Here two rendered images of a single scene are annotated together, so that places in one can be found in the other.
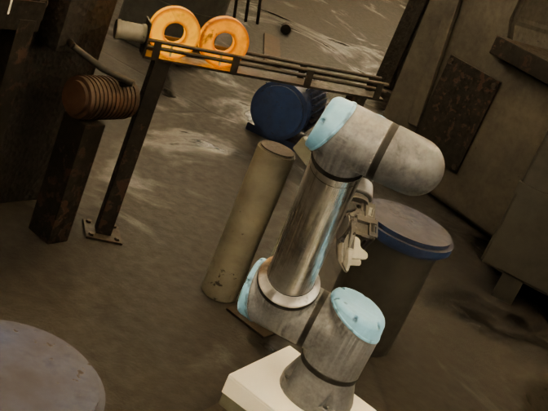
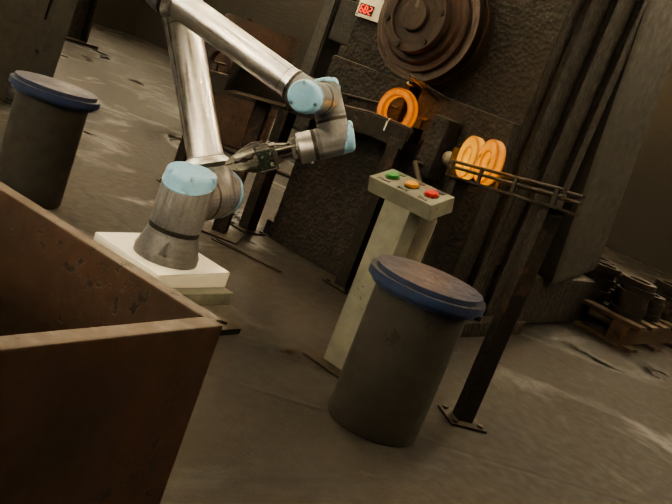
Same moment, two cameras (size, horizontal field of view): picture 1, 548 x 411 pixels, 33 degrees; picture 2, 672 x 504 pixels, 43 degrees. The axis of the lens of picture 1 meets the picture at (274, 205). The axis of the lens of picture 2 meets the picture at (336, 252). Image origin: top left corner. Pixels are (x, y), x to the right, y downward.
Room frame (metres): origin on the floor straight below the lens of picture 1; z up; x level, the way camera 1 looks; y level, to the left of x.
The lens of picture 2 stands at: (2.70, -2.60, 0.88)
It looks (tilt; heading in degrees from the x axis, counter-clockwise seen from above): 12 degrees down; 96
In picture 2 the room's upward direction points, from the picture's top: 21 degrees clockwise
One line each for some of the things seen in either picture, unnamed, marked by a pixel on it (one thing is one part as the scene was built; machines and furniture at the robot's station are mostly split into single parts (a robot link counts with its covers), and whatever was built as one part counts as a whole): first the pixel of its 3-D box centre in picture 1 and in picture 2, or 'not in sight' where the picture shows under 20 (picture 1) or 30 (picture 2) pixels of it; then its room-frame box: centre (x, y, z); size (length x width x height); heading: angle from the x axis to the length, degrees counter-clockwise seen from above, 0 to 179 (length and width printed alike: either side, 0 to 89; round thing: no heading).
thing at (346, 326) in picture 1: (342, 331); (185, 196); (1.98, -0.27, 0.35); 0.17 x 0.15 x 0.18; 82
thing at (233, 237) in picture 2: not in sight; (240, 152); (1.78, 0.89, 0.36); 0.26 x 0.20 x 0.72; 5
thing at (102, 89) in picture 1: (81, 157); not in sight; (2.56, 0.59, 0.27); 0.22 x 0.13 x 0.53; 150
